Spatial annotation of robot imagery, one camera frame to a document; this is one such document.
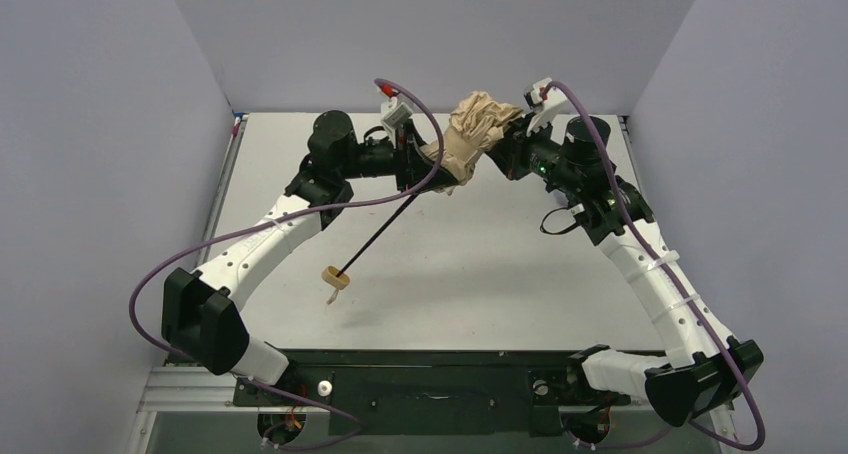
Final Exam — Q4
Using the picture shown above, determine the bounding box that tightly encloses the beige umbrella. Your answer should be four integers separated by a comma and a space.
320, 91, 525, 307

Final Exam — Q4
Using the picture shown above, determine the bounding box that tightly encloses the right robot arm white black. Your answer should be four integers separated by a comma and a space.
488, 116, 764, 427

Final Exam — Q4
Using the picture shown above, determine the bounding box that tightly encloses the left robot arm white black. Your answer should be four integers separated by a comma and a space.
161, 108, 467, 385

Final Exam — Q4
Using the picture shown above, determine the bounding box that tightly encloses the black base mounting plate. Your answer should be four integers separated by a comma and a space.
231, 348, 632, 437

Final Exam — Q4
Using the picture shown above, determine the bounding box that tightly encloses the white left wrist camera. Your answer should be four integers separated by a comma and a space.
379, 94, 414, 147

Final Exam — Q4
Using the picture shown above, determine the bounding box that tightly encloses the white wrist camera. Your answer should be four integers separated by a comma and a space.
379, 94, 414, 147
524, 77, 569, 137

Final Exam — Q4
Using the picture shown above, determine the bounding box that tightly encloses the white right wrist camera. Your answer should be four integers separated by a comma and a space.
524, 77, 569, 137

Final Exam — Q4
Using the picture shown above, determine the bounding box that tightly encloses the aluminium front rail frame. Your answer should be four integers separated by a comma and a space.
127, 364, 742, 454

